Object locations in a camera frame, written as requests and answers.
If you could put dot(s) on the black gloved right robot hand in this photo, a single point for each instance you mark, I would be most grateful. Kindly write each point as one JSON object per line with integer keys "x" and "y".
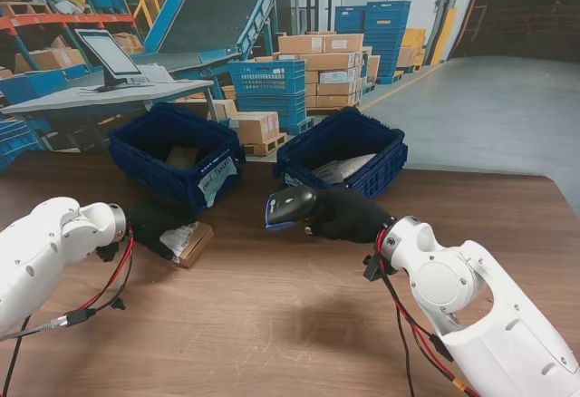
{"x": 353, "y": 218}

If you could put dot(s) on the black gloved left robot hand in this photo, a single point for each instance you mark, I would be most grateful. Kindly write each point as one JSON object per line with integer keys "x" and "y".
{"x": 149, "y": 229}

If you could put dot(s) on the brown cardboard parcel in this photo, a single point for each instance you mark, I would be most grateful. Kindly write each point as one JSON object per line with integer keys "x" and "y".
{"x": 197, "y": 243}

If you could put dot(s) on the white padded mailer bag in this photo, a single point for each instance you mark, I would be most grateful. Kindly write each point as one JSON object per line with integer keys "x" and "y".
{"x": 349, "y": 166}

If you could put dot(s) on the black and blue barcode scanner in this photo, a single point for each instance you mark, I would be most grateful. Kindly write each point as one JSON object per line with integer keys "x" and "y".
{"x": 287, "y": 206}

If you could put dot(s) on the small cardboard box with label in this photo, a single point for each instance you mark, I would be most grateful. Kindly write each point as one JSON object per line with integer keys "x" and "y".
{"x": 181, "y": 156}

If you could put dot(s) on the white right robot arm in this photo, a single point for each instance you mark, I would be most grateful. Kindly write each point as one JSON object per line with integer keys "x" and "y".
{"x": 476, "y": 306}

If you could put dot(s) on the blue ribbed plastic bin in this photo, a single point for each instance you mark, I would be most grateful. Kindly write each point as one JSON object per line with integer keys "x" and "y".
{"x": 376, "y": 179}

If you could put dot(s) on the blue bin boxed parcels label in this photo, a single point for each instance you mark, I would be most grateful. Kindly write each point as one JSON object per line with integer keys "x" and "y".
{"x": 145, "y": 161}

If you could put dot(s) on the crumpled handwritten paper label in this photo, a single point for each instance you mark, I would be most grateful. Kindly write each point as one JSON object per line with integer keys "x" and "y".
{"x": 294, "y": 181}

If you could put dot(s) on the handwritten boxed parcels paper label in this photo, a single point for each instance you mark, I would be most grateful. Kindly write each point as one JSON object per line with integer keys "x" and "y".
{"x": 217, "y": 179}

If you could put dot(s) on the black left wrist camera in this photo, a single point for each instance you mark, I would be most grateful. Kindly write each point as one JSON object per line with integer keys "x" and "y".
{"x": 108, "y": 253}

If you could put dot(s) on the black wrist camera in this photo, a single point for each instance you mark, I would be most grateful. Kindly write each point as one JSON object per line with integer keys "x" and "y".
{"x": 108, "y": 253}
{"x": 372, "y": 268}

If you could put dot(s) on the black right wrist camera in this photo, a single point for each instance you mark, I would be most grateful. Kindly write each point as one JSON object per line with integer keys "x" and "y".
{"x": 372, "y": 268}

